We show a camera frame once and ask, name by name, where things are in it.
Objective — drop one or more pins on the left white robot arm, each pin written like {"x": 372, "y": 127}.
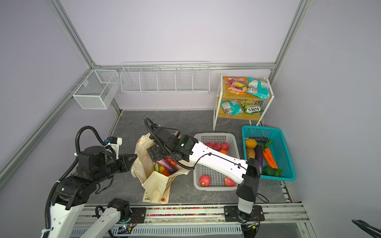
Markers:
{"x": 90, "y": 167}

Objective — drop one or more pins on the teal white snack packet lower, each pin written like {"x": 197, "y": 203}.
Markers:
{"x": 231, "y": 107}

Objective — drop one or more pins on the small white mesh basket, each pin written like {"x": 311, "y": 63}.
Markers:
{"x": 98, "y": 89}

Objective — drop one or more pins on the brown potato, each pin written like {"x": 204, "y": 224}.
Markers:
{"x": 250, "y": 153}

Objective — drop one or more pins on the red apple front left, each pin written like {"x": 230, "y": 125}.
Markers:
{"x": 205, "y": 181}

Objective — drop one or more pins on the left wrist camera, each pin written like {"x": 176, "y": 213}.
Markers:
{"x": 115, "y": 143}

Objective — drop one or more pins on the white plastic fruit basket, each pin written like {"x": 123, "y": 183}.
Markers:
{"x": 217, "y": 179}

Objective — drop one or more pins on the small red fruit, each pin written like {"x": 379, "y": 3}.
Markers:
{"x": 210, "y": 145}
{"x": 225, "y": 146}
{"x": 216, "y": 146}

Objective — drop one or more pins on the teal plastic vegetable basket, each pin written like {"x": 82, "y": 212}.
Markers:
{"x": 278, "y": 148}

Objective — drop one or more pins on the cream canvas grocery bag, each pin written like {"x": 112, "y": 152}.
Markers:
{"x": 157, "y": 186}

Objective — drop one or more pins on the red tomato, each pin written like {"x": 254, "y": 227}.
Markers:
{"x": 171, "y": 161}

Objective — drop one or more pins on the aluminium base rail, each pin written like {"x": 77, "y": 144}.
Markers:
{"x": 214, "y": 219}

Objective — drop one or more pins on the orange carrot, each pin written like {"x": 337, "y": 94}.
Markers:
{"x": 270, "y": 159}

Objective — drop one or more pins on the dark purple eggplant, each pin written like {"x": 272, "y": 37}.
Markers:
{"x": 259, "y": 157}

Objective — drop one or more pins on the orange snack packet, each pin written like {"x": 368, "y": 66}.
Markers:
{"x": 236, "y": 85}

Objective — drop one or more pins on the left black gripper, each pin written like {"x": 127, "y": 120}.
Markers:
{"x": 127, "y": 164}

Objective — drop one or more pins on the green pepper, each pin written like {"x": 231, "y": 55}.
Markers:
{"x": 273, "y": 172}

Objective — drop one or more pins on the small red fruit middle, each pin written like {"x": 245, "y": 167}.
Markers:
{"x": 216, "y": 146}

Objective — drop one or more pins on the red apple back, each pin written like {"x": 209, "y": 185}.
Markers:
{"x": 229, "y": 182}

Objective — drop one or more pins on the red apple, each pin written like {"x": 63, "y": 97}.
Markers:
{"x": 205, "y": 181}
{"x": 229, "y": 182}

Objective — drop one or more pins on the orange pumpkin vegetable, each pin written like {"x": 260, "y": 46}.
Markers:
{"x": 166, "y": 173}

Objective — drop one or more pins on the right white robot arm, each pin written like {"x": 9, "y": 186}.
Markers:
{"x": 187, "y": 152}

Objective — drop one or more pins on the green Fox's candy packet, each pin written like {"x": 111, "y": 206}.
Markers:
{"x": 251, "y": 107}

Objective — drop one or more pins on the teal snack packet upper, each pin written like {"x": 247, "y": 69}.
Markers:
{"x": 258, "y": 88}

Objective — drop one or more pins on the long white wire basket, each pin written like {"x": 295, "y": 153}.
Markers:
{"x": 165, "y": 77}

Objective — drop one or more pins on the small red fruit right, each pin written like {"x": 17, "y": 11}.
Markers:
{"x": 225, "y": 146}

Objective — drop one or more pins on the small red fruit left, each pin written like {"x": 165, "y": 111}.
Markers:
{"x": 210, "y": 145}

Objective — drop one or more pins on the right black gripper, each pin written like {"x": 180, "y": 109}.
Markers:
{"x": 156, "y": 153}

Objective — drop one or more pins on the yellow potato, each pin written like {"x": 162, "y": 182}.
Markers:
{"x": 251, "y": 143}

